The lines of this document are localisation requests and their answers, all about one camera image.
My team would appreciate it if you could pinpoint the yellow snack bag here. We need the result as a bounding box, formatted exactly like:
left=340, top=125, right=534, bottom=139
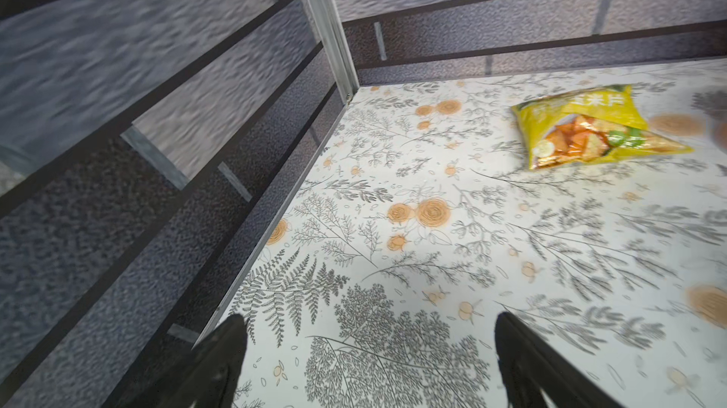
left=511, top=84, right=693, bottom=170

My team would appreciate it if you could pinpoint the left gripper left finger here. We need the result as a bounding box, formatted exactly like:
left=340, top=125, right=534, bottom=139
left=127, top=314, right=248, bottom=408

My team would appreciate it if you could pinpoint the left aluminium frame post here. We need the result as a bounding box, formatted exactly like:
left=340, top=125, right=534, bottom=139
left=308, top=0, right=360, bottom=105

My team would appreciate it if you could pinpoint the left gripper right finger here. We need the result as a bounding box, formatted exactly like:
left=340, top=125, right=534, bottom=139
left=495, top=313, right=620, bottom=407

